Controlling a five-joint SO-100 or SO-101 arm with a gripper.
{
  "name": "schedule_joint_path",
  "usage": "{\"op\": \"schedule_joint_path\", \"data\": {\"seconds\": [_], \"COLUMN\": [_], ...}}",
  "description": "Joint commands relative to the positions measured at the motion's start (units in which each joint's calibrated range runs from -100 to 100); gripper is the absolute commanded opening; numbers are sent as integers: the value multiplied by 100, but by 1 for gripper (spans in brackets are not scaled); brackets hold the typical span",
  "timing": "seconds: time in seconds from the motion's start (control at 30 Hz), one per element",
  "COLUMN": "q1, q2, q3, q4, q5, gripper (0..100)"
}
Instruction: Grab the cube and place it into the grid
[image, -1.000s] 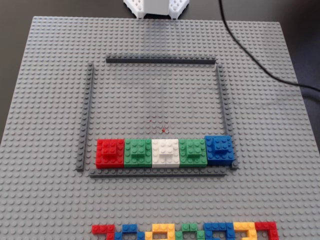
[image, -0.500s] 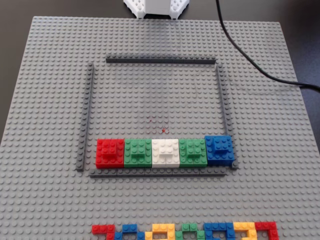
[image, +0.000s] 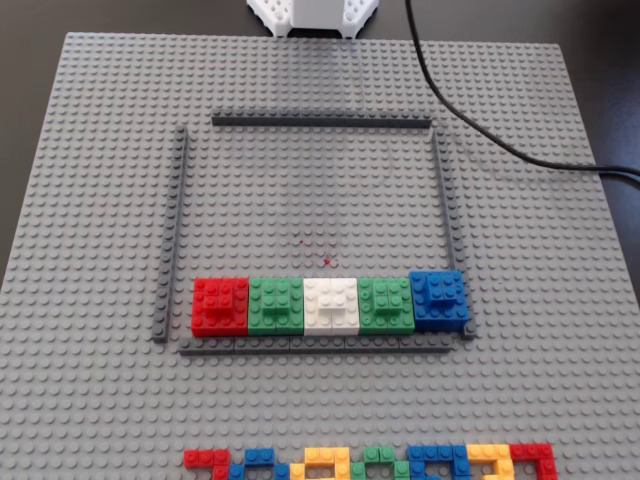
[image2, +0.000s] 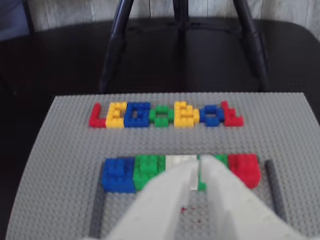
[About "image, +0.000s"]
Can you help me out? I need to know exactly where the red Lego cube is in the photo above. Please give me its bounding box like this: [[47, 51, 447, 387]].
[[191, 277, 250, 338]]

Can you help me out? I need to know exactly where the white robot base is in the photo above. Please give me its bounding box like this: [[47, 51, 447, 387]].
[[246, 0, 380, 39]]

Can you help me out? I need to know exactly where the white Lego cube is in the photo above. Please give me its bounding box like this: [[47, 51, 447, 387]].
[[302, 277, 361, 338]]

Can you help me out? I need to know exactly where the green Lego cube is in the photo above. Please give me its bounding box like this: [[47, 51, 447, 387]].
[[247, 277, 306, 338], [357, 277, 417, 337]]

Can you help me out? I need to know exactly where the blue Lego cube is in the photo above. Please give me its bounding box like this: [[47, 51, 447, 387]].
[[408, 269, 472, 334]]

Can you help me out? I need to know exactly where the yellow Lego brick letter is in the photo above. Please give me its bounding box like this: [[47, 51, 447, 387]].
[[466, 443, 517, 480], [289, 446, 352, 480]]

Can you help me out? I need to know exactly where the green Lego brick letter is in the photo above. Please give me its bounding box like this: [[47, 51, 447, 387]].
[[349, 446, 412, 480]]

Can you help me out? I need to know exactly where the grey Lego baseplate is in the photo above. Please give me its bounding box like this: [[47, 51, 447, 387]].
[[0, 32, 640, 480]]

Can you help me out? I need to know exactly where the blue Lego brick letter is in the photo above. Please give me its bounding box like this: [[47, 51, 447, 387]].
[[406, 444, 472, 480], [228, 448, 292, 480]]

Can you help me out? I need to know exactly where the red Lego brick letter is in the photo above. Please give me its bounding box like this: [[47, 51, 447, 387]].
[[509, 442, 559, 480], [183, 448, 232, 480]]

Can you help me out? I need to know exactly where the dark grey Lego wall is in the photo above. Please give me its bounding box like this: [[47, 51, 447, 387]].
[[151, 124, 190, 344], [429, 128, 478, 342], [210, 107, 434, 131], [177, 335, 457, 357]]

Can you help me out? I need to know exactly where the black cable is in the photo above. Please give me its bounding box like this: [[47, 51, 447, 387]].
[[404, 0, 640, 179]]

